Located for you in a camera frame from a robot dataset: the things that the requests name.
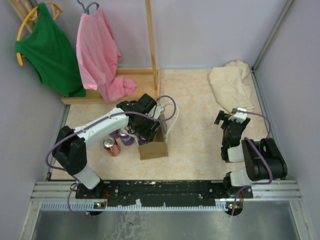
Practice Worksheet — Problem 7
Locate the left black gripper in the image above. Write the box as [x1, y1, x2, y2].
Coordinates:
[132, 113, 162, 143]

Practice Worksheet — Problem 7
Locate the purple soda can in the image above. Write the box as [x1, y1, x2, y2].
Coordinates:
[109, 129, 120, 139]

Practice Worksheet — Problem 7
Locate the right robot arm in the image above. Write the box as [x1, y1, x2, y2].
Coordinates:
[214, 107, 288, 198]

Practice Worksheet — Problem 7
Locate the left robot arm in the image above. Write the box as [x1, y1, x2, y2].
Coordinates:
[52, 93, 164, 199]

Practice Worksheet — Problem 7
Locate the cream folded cloth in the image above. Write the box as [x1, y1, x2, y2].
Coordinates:
[209, 60, 255, 113]

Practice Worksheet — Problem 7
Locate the wooden clothes rack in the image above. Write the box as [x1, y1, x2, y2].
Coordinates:
[9, 0, 161, 105]

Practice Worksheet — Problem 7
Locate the pink shirt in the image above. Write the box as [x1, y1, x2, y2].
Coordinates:
[76, 6, 138, 102]

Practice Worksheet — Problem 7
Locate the green tank top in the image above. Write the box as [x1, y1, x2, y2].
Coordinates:
[15, 2, 86, 97]

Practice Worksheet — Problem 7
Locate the grey clothes hanger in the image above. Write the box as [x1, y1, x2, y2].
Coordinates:
[77, 0, 100, 15]

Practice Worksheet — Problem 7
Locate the yellow clothes hanger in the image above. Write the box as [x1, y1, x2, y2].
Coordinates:
[16, 1, 63, 66]

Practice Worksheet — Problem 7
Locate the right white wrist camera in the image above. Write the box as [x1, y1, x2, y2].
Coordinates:
[229, 107, 248, 124]

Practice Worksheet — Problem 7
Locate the canvas bag with white handles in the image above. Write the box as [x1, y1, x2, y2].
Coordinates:
[135, 103, 179, 160]

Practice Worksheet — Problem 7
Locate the metal corner post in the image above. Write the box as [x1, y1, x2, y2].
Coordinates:
[250, 0, 296, 72]

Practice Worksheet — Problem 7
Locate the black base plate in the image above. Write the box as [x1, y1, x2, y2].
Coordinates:
[75, 180, 240, 207]

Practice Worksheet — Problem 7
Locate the white cable duct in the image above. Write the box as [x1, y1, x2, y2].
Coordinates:
[40, 200, 232, 213]

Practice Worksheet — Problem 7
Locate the aluminium rail frame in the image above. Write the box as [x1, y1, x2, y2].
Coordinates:
[31, 180, 302, 201]

